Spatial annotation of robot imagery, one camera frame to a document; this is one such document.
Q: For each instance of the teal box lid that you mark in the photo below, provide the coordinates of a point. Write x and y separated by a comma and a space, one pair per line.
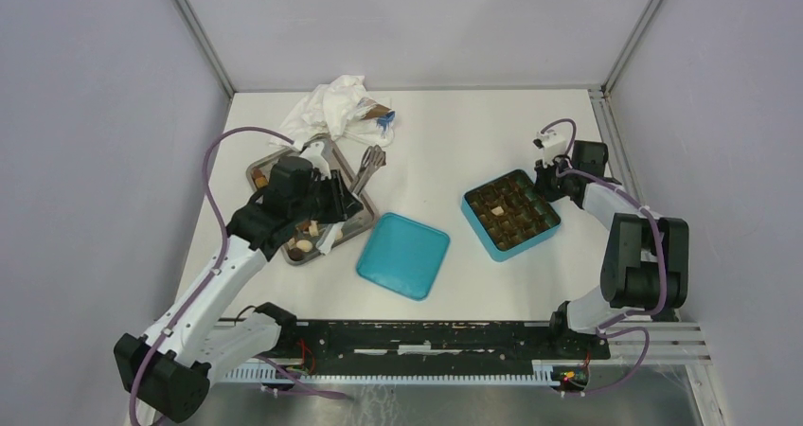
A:
403, 256

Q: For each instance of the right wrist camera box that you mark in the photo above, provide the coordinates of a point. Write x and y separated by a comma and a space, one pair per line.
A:
551, 145

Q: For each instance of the teal chocolate box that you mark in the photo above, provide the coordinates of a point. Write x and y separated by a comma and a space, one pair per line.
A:
528, 220

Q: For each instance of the brown blue wrapper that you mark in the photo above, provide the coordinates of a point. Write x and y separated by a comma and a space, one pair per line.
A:
370, 109

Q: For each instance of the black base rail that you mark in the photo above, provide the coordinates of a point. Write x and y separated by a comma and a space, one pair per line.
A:
420, 348

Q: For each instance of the white crumpled cloth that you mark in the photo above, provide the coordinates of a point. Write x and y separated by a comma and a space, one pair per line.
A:
330, 109

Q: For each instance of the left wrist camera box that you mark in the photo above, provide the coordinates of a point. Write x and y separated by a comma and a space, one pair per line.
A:
315, 152

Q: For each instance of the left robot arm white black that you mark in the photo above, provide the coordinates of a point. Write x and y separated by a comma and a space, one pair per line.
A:
174, 362

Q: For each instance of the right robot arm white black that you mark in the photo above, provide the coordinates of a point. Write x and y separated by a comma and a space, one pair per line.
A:
644, 271

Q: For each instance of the stainless steel tray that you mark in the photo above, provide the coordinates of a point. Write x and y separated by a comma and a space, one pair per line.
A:
301, 248

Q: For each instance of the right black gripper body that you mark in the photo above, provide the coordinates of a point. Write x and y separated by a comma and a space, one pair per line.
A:
552, 186

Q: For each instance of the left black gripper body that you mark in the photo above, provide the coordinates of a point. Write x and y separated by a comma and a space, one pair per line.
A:
323, 202

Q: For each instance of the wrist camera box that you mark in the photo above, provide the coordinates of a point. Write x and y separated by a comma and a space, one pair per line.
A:
551, 145
315, 152

